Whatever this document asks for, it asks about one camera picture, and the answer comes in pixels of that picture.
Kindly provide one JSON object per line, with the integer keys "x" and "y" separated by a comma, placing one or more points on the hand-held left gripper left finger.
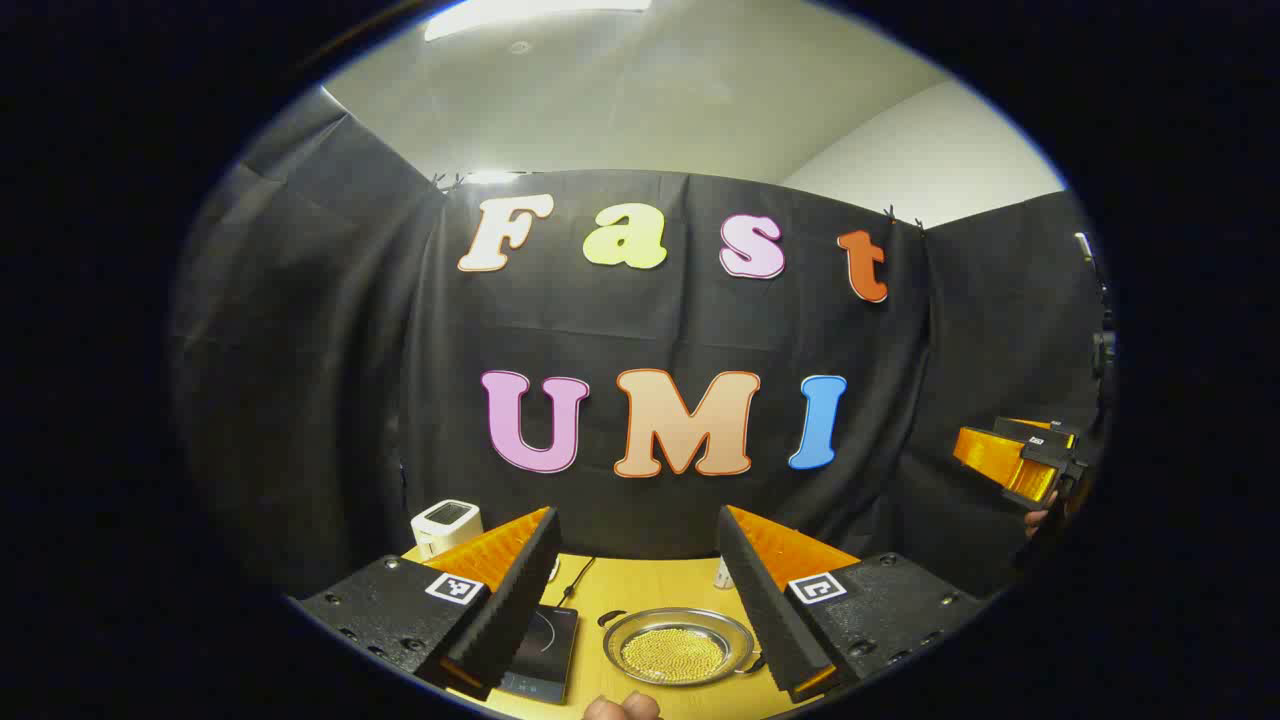
{"x": 520, "y": 600}

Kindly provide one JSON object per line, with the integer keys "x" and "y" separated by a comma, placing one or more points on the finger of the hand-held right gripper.
{"x": 1035, "y": 482}
{"x": 985, "y": 445}

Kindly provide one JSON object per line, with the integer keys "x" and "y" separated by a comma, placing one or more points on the heap of yellow soybeans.
{"x": 675, "y": 655}

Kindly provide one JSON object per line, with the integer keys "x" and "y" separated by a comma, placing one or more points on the ceiling light panel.
{"x": 530, "y": 12}

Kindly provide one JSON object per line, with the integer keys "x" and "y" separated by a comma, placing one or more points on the clear bottle with pink label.
{"x": 724, "y": 575}

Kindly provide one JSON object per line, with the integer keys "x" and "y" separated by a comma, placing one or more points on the black cloth clip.
{"x": 441, "y": 181}
{"x": 890, "y": 213}

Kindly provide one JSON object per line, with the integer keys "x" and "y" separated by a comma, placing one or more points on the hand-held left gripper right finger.
{"x": 765, "y": 610}

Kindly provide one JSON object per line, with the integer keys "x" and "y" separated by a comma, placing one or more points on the white toaster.
{"x": 445, "y": 525}

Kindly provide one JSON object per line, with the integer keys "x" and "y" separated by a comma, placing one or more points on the black induction cooktop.
{"x": 545, "y": 650}

